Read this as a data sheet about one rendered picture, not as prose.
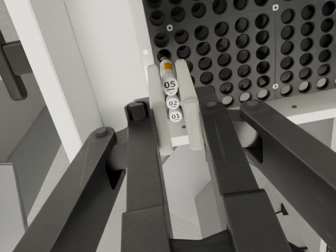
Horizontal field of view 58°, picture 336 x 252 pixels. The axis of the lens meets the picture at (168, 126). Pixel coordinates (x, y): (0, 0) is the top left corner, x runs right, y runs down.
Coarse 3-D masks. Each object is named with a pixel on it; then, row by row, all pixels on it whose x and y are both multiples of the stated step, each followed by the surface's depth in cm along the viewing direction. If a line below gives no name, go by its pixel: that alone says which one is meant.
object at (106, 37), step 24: (72, 0) 31; (96, 0) 31; (120, 0) 31; (72, 24) 32; (96, 24) 32; (120, 24) 32; (96, 48) 33; (120, 48) 33; (96, 72) 34; (120, 72) 35; (96, 96) 36; (120, 96) 36; (144, 96) 36; (240, 96) 37; (312, 96) 35; (120, 120) 38; (168, 120) 36; (312, 120) 32
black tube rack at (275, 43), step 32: (160, 0) 28; (192, 0) 25; (224, 0) 26; (256, 0) 28; (288, 0) 26; (320, 0) 26; (192, 32) 27; (224, 32) 27; (256, 32) 27; (288, 32) 30; (320, 32) 27; (192, 64) 28; (224, 64) 29; (256, 64) 28; (288, 64) 32; (320, 64) 29; (224, 96) 30; (256, 96) 30; (288, 96) 30
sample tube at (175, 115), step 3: (177, 108) 30; (171, 111) 29; (174, 111) 29; (177, 111) 29; (180, 111) 29; (171, 114) 29; (174, 114) 29; (177, 114) 29; (180, 114) 29; (171, 117) 29; (174, 117) 29; (177, 117) 29; (180, 117) 29; (174, 120) 29; (177, 120) 29
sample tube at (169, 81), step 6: (162, 60) 25; (168, 60) 25; (162, 66) 23; (168, 66) 23; (162, 72) 22; (168, 72) 22; (174, 72) 23; (162, 78) 21; (168, 78) 21; (174, 78) 21; (162, 84) 21; (168, 84) 21; (174, 84) 21; (168, 90) 21; (174, 90) 21
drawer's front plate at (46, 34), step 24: (24, 0) 22; (48, 0) 26; (24, 24) 23; (48, 24) 25; (24, 48) 24; (48, 48) 24; (72, 48) 31; (48, 72) 25; (72, 72) 29; (48, 96) 26; (72, 96) 28; (72, 120) 27; (96, 120) 35; (72, 144) 28
